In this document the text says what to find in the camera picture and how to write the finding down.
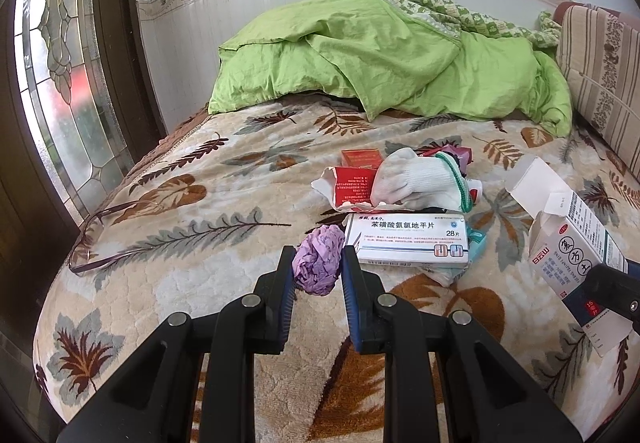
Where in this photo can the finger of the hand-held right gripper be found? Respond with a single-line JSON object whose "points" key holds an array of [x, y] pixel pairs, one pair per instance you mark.
{"points": [[605, 288]]}

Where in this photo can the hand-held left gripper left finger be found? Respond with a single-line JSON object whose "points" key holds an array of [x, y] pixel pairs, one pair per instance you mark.
{"points": [[287, 290]]}

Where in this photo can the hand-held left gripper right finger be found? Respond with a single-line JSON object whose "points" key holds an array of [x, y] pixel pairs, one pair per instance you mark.
{"points": [[350, 290]]}

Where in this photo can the purple paper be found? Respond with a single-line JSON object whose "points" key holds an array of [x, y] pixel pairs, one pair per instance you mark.
{"points": [[317, 263]]}

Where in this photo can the tall white red medicine box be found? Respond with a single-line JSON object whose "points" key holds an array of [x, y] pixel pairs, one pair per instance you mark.
{"points": [[560, 248]]}

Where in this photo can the red cigarette pack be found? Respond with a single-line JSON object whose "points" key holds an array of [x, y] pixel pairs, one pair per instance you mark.
{"points": [[362, 157]]}

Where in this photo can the flat white blue medicine box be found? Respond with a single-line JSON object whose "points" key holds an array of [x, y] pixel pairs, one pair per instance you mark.
{"points": [[405, 238]]}

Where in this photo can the crumpled red white box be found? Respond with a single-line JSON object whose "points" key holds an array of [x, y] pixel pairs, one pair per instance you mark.
{"points": [[350, 188]]}

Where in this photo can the white knit glove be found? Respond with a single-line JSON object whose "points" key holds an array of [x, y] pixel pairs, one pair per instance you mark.
{"points": [[410, 178]]}

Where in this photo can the small teal plastic item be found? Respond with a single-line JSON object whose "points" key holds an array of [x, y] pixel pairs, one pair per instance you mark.
{"points": [[477, 243]]}

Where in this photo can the leaf printed blanket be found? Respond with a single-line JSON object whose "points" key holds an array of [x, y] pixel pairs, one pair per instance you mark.
{"points": [[200, 183]]}

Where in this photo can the pink snack packet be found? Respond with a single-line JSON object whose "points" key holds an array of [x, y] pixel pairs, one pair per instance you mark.
{"points": [[457, 155]]}

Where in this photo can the thin-framed eyeglasses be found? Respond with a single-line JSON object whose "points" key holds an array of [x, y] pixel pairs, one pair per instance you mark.
{"points": [[100, 218]]}

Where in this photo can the striped floral cushion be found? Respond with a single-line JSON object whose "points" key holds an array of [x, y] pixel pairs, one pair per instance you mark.
{"points": [[600, 68]]}

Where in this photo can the plain green quilt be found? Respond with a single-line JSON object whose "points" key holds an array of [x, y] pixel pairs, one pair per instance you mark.
{"points": [[350, 53]]}

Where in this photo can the green floral quilt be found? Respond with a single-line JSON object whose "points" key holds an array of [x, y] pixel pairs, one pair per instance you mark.
{"points": [[465, 15]]}

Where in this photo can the leaded glass window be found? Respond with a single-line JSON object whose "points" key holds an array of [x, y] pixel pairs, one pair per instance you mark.
{"points": [[65, 73]]}

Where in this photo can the dark wooden window frame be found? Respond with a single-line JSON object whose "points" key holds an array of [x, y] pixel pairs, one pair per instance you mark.
{"points": [[120, 48]]}

